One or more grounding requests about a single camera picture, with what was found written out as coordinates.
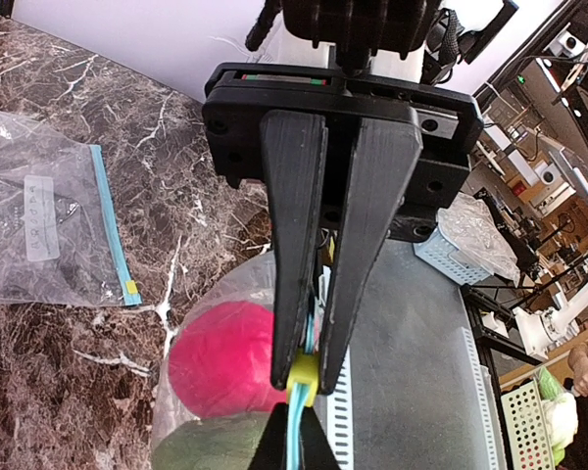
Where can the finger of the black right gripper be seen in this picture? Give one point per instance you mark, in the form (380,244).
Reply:
(381,166)
(293,147)

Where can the red toy apple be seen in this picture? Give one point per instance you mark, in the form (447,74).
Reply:
(220,364)

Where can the green toy avocado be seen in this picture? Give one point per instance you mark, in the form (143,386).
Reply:
(226,442)

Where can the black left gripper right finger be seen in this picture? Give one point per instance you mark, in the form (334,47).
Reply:
(315,451)

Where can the white slotted cable duct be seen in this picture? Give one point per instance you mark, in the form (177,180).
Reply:
(414,399)

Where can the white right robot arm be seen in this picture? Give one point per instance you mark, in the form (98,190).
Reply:
(415,41)

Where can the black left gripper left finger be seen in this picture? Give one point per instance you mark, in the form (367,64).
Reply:
(271,452)

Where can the clear zip bag blue zipper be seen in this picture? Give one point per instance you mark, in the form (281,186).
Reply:
(59,238)

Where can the white perforated bin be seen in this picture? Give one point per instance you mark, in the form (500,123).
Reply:
(528,439)

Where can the white small robot arm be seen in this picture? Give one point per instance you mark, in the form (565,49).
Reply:
(404,291)

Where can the clear zip bag yellow slider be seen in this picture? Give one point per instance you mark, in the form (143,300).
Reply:
(254,282)

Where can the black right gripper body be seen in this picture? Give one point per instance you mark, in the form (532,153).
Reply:
(238,95)

